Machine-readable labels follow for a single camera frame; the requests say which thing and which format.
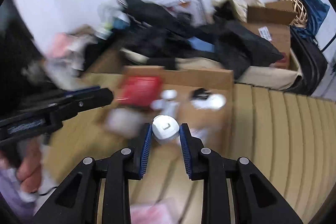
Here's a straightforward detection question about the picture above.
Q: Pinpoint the black clothing pile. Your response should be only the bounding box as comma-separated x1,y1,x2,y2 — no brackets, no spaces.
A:
122,0,283,80

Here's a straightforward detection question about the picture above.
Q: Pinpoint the pink patterned card wallet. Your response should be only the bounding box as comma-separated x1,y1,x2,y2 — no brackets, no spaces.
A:
130,198,179,224

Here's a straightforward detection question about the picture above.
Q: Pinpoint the white thermos bottle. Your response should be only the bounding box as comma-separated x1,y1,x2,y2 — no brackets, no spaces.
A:
43,61,86,91

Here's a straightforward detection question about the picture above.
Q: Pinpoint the red box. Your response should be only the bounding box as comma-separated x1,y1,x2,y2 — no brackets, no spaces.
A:
116,76,163,108

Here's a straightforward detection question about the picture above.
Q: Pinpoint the white earbud case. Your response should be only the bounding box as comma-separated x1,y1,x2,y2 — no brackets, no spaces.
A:
151,115,179,144

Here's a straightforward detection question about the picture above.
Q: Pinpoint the person's left hand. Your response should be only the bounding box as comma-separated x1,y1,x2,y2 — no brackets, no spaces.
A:
1,138,42,193

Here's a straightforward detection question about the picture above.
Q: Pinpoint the lavender sleeve forearm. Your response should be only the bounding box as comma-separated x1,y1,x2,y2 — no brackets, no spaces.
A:
1,168,38,223

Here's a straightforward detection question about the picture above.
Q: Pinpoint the large cardboard box left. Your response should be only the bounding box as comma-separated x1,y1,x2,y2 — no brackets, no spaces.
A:
52,25,124,75

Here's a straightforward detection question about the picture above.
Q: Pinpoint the small white bottle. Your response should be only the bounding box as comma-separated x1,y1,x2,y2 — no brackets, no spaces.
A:
150,89,180,118

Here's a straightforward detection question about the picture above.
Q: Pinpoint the black camera tripod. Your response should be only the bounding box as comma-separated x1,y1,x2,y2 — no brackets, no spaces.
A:
321,34,336,52

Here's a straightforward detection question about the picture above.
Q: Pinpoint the clear plastic packet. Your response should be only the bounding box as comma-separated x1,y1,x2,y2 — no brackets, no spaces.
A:
104,108,145,139

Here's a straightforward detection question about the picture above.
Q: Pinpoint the black suitcase bag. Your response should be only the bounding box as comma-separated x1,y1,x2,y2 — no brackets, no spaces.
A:
287,27,327,96

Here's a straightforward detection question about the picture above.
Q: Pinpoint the white round jar lid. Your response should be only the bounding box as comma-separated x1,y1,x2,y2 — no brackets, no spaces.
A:
191,94,227,110

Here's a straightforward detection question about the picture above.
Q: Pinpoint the dark blue cloth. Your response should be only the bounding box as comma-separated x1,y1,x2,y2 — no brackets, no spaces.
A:
294,0,330,39

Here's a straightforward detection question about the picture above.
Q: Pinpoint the white appliance box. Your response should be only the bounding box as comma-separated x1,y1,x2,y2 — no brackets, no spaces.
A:
164,0,208,27

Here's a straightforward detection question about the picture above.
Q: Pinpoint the olive slatted folding table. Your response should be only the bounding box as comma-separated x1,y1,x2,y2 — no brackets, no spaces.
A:
43,84,335,223

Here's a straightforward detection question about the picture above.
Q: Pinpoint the cardboard box right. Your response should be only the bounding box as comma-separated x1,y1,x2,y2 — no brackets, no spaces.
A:
236,0,304,90

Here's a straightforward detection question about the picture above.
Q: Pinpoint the shallow cardboard tray box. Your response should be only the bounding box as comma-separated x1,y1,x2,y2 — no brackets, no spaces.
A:
116,66,234,152

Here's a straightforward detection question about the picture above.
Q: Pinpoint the beige cream clothing pile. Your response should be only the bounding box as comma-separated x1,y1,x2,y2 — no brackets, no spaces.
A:
64,35,97,74

